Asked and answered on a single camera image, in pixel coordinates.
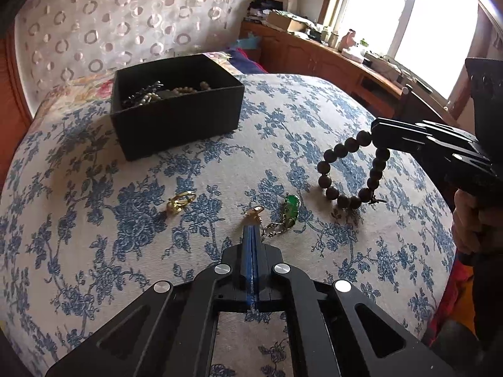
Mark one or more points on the wooden cabinet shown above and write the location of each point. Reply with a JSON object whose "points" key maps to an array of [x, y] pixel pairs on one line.
{"points": [[314, 63]]}

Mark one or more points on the wooden wardrobe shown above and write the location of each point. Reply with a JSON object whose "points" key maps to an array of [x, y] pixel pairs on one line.
{"points": [[11, 118]]}

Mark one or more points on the light blue bag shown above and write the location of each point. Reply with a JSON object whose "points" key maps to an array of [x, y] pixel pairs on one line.
{"points": [[249, 43]]}

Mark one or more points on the white tissue box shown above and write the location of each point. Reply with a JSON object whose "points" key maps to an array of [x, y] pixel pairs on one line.
{"points": [[353, 55]]}

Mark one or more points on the circle-patterned curtain cloth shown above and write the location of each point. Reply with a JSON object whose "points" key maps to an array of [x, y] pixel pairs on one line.
{"points": [[118, 15]]}

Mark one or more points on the person's right hand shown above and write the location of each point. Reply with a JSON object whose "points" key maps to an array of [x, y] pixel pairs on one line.
{"points": [[465, 220]]}

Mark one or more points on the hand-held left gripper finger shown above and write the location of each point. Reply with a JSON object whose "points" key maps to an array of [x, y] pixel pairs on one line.
{"points": [[256, 275], [249, 275]]}

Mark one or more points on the cardboard box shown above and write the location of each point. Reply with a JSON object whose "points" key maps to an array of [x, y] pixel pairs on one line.
{"points": [[285, 21]]}

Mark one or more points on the window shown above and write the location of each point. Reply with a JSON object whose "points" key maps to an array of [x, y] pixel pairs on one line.
{"points": [[412, 15]]}

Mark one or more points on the small gold charm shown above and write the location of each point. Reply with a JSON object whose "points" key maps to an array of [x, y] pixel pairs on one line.
{"points": [[255, 212]]}

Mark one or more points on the black jewelry box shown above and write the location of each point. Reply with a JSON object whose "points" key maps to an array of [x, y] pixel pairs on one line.
{"points": [[177, 125]]}

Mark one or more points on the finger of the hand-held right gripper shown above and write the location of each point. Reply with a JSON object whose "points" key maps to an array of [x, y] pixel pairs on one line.
{"points": [[397, 135], [459, 161]]}

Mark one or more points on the pink figurine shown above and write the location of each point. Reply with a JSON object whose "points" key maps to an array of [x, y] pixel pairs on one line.
{"points": [[349, 39]]}

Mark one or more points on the pile of clothes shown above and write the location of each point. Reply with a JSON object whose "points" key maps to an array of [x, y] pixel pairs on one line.
{"points": [[263, 8]]}

